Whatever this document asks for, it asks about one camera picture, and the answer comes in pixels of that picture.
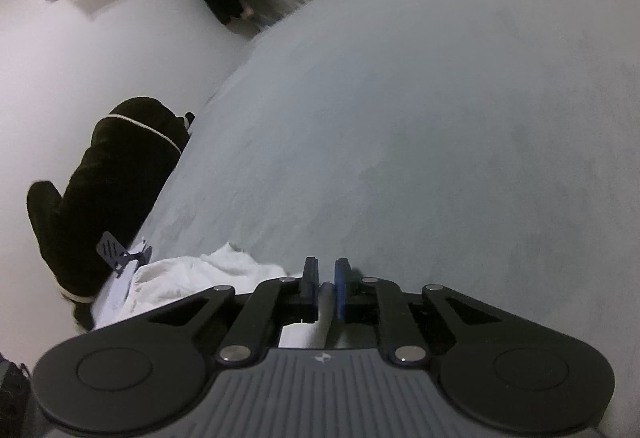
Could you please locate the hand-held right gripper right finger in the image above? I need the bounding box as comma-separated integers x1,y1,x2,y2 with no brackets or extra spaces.
334,258,501,365

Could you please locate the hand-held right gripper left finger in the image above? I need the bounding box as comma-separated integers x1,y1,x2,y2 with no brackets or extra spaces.
150,257,321,364

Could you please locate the white t-shirt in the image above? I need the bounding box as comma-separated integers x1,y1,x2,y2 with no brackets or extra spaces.
92,242,378,351

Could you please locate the black plush toy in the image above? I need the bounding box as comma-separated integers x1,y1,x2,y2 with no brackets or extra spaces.
26,96,197,334

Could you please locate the dark bag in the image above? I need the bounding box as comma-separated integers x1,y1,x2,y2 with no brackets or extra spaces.
0,352,36,438

